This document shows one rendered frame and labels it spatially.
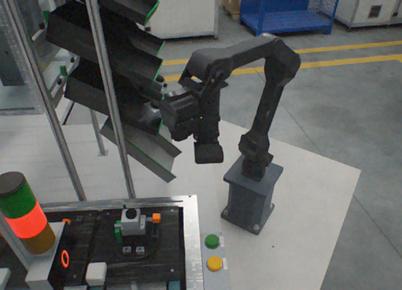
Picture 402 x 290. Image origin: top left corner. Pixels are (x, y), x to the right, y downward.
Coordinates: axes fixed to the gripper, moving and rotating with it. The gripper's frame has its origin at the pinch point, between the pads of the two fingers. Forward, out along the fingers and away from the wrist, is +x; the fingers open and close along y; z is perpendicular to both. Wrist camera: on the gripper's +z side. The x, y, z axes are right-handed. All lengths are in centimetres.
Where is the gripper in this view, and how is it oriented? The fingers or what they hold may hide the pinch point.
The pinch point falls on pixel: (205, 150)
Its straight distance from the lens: 75.4
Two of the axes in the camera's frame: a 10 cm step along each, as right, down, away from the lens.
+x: 0.0, 7.7, 6.4
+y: 0.7, 6.4, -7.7
